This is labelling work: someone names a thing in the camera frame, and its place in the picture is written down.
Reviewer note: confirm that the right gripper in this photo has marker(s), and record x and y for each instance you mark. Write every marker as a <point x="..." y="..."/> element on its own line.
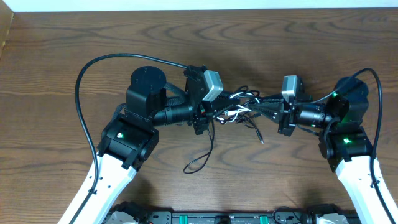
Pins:
<point x="284" y="113"/>

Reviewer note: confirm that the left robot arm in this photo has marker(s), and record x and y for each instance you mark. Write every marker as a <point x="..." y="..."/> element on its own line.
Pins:
<point x="129" y="138"/>

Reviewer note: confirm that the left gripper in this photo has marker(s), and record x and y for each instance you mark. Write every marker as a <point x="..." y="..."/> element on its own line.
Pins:
<point x="203" y="124"/>

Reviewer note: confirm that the brown cardboard panel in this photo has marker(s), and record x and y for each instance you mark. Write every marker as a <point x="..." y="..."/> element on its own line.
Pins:
<point x="6" y="18"/>

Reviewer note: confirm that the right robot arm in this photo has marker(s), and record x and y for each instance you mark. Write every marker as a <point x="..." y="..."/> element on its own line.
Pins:
<point x="343" y="141"/>

